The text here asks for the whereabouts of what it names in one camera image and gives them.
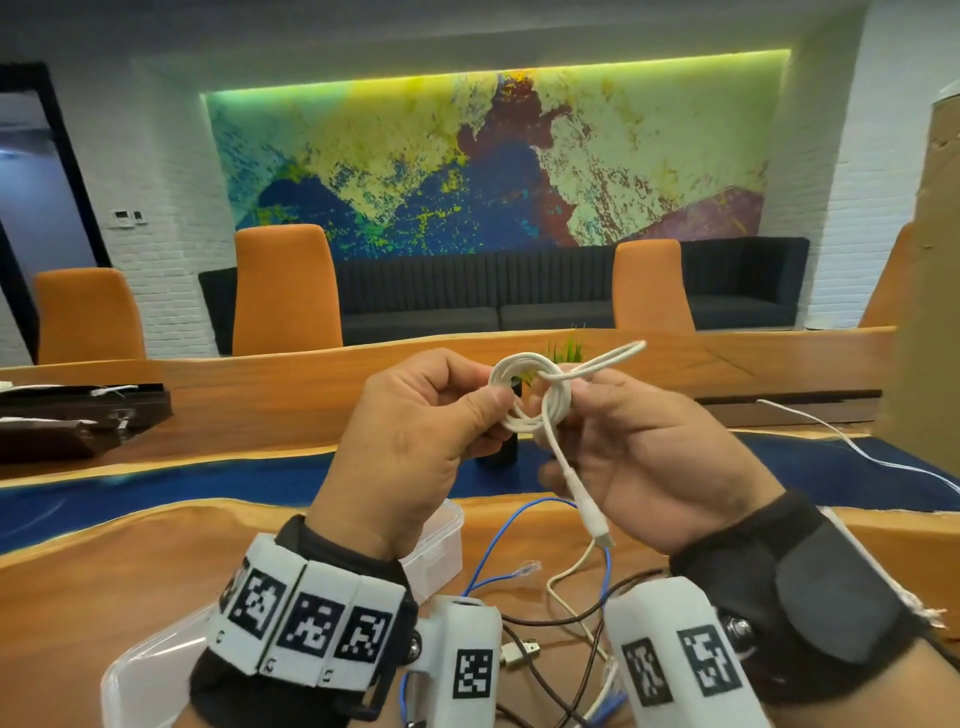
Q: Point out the person's right hand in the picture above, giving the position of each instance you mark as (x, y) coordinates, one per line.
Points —
(667, 472)

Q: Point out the person's left hand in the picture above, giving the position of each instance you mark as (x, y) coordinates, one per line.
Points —
(405, 450)

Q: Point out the clear plastic container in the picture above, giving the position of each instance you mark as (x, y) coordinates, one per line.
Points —
(142, 675)

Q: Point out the green potted plant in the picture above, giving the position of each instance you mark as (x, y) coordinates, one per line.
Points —
(566, 350)

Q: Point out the black sofa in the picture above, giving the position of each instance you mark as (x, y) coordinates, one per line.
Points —
(465, 285)

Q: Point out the orange chair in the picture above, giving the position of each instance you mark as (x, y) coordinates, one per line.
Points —
(652, 289)
(889, 292)
(90, 315)
(285, 292)

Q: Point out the wooden table with blue inlay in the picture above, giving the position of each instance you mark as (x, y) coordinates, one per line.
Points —
(225, 405)

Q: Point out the black left wristband with markers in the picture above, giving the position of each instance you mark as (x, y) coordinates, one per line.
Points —
(217, 690)

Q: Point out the dark framed glass door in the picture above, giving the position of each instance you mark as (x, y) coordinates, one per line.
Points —
(41, 210)

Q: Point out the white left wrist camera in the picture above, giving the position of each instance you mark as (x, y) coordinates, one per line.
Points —
(465, 622)

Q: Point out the colourful abstract wall painting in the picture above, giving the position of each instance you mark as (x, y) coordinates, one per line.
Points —
(412, 150)

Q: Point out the white wall thermostat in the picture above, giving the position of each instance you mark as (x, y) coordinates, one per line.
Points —
(122, 217)

